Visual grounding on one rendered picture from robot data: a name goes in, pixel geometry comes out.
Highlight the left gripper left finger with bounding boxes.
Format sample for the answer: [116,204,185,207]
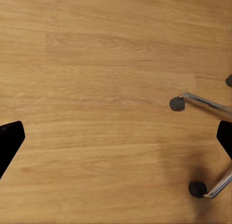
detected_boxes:
[0,121,25,178]

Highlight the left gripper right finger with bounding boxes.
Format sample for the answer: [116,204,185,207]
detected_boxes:
[217,121,232,159]

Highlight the swivel chair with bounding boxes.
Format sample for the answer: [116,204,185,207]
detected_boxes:
[170,74,232,199]

